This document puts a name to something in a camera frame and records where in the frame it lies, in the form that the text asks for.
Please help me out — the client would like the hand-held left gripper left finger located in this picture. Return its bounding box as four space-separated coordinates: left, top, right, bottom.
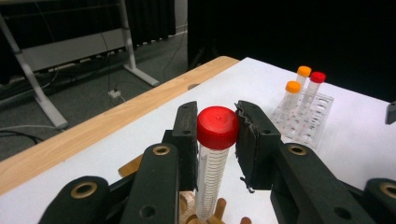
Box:
162 101 200 191

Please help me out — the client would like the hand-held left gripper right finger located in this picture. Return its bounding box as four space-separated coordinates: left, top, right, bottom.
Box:
234 100 283 192

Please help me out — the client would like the red cap test tube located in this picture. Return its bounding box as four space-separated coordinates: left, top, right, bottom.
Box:
194 105 240 222
295 71 327 139

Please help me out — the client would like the wooden test tube rack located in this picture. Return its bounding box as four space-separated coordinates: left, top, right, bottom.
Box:
118 153 253 224

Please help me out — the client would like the clear acrylic tube rack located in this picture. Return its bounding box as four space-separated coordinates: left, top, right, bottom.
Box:
270 91 334 150

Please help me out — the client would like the orange cap test tube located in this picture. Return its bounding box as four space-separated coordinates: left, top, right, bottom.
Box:
274 80 303 136
293 64 313 97

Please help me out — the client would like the white table mat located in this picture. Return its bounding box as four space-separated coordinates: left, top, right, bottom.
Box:
0 56 396 224

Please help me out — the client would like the white metal stand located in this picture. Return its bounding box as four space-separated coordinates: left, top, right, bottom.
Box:
0 0 161 130

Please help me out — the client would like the grey floor cable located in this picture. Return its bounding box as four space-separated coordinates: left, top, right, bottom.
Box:
0 124 64 146

